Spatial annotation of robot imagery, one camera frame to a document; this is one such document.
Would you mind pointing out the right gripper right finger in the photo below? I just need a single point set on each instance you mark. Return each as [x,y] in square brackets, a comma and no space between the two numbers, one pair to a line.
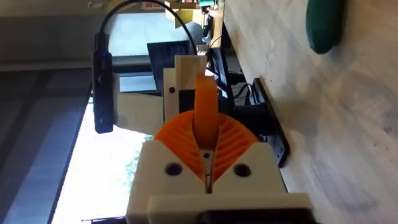
[248,155]

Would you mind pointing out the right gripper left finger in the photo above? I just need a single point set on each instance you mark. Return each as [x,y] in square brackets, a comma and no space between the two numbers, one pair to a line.
[161,155]

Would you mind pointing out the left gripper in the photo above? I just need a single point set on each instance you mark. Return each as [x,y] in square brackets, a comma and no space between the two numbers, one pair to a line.
[170,99]

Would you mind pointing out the green toy vegetable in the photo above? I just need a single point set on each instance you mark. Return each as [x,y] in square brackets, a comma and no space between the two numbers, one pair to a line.
[323,25]

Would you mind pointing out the dark monitor screen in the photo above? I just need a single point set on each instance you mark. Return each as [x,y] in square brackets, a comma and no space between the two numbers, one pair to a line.
[169,59]

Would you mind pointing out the black rail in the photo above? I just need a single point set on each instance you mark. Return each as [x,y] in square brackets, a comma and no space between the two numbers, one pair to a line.
[273,124]

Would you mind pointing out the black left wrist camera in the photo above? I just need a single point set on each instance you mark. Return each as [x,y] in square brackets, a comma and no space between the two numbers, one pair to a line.
[103,93]

